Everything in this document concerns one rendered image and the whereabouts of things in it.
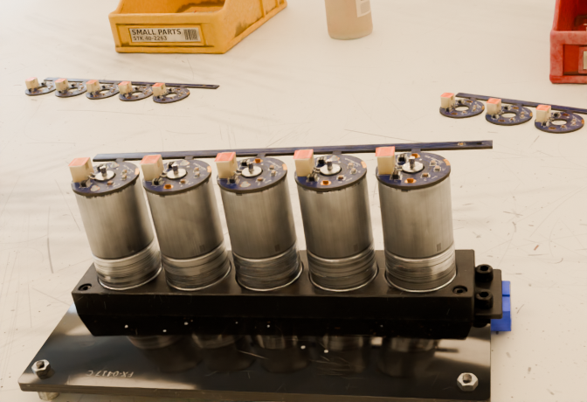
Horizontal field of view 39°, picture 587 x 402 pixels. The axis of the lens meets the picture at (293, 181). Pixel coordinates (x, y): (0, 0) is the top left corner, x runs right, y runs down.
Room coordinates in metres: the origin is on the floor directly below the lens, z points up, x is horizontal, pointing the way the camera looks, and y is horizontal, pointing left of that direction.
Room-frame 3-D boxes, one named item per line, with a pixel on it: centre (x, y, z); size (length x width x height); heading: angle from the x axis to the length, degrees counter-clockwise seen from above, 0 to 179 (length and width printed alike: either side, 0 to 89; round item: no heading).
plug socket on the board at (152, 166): (0.27, 0.05, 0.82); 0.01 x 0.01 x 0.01; 74
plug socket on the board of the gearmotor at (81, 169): (0.28, 0.08, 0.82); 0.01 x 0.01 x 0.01; 74
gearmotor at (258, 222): (0.26, 0.01, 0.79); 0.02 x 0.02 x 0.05
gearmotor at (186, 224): (0.27, 0.04, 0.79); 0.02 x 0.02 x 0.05
